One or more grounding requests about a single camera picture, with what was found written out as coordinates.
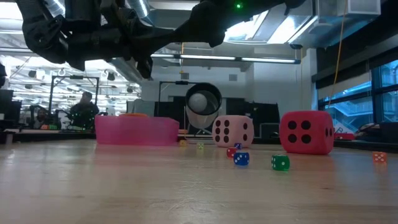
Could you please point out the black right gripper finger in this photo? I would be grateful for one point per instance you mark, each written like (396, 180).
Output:
(177, 35)

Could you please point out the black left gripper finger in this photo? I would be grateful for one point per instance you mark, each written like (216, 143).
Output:
(144, 59)

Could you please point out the large orange foam die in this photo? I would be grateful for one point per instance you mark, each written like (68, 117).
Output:
(133, 114)

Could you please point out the small yellow die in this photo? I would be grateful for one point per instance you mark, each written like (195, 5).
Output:
(183, 143)

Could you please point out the small light green die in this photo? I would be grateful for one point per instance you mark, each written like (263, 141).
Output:
(200, 146)

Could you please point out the large pink foam die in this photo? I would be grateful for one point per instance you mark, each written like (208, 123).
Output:
(234, 137)

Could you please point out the small red die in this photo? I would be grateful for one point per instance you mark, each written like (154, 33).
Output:
(230, 152)

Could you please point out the small blue die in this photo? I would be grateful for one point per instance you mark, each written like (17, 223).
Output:
(237, 146)
(241, 159)

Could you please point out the large red foam die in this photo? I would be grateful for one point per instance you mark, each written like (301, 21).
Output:
(304, 146)

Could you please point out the long ceiling light bar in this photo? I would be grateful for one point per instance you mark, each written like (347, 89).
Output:
(205, 57)

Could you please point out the person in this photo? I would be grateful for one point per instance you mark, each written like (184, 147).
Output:
(84, 112)
(42, 118)

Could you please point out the pink plastic bin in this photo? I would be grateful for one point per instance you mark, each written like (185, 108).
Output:
(136, 132)

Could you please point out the black background cabinet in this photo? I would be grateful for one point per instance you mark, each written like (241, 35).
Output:
(264, 115)

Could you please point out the red tray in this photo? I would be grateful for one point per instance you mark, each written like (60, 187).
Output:
(343, 136)

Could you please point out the small orange die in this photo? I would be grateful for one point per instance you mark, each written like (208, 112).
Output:
(379, 157)

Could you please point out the black background stand frame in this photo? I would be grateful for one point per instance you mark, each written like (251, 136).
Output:
(182, 82)
(74, 77)

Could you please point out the silver ventilation duct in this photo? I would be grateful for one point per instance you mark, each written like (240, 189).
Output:
(140, 7)

